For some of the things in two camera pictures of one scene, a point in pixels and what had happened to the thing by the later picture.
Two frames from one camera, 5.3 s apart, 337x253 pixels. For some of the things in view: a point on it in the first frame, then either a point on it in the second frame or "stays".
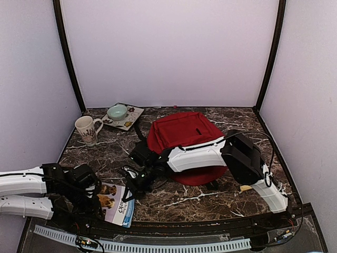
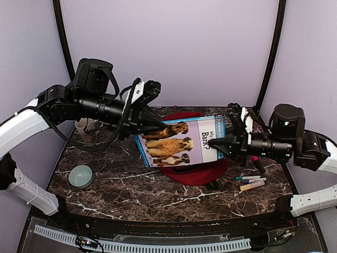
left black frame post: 68,56 stays
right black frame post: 277,38 stays
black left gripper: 91,211 to 137,115
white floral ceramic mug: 88,128 stays
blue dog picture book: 116,210 to 183,141
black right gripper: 138,189 to 239,145
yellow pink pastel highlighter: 245,187 stays
